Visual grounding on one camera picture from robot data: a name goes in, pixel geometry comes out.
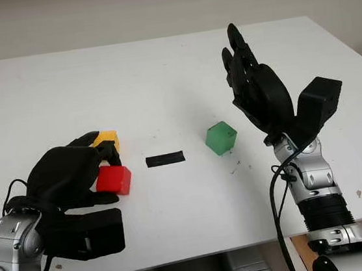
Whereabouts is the red wooden block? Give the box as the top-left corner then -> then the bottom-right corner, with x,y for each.
93,162 -> 135,199

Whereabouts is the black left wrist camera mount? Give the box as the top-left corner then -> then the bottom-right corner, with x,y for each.
42,207 -> 127,265

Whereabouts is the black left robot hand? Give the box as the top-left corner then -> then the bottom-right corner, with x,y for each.
21,128 -> 128,222

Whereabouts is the white table leg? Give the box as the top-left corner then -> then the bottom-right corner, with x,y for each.
285,234 -> 311,271

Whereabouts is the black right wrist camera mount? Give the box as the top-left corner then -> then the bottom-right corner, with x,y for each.
292,73 -> 350,144

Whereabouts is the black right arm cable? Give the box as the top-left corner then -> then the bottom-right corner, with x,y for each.
266,152 -> 318,271

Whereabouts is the green wooden block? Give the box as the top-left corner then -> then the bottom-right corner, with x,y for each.
203,120 -> 240,158

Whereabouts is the yellow wooden block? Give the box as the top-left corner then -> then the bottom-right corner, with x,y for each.
91,128 -> 122,157

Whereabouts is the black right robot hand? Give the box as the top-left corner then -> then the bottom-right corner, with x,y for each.
218,17 -> 300,150

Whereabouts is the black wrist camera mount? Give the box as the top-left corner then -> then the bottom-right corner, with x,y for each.
292,73 -> 350,144
42,207 -> 127,265

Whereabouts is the black tape strip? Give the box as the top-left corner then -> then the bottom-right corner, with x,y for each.
145,149 -> 187,170

